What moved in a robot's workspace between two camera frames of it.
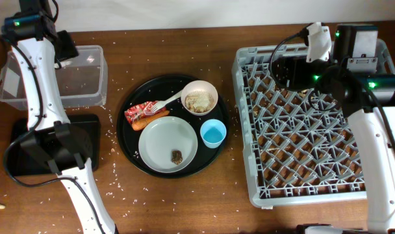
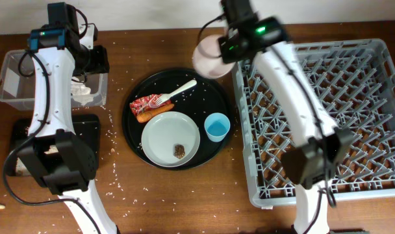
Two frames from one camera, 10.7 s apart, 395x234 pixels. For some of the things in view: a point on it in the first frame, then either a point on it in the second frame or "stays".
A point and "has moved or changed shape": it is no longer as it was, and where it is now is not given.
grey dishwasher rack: x=296 y=151 stays
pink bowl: x=199 y=97 -> x=207 y=58
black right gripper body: x=304 y=75 -> x=227 y=52
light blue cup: x=213 y=132 has moved or changed shape
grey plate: x=164 y=134 has moved or changed shape
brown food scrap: x=177 y=156 has moved or changed shape
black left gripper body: x=68 y=49 -> x=98 y=61
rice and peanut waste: x=199 y=101 -> x=21 y=170
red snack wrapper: x=136 y=112 -> x=142 y=104
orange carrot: x=139 y=125 -> x=145 y=117
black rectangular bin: x=23 y=163 stays
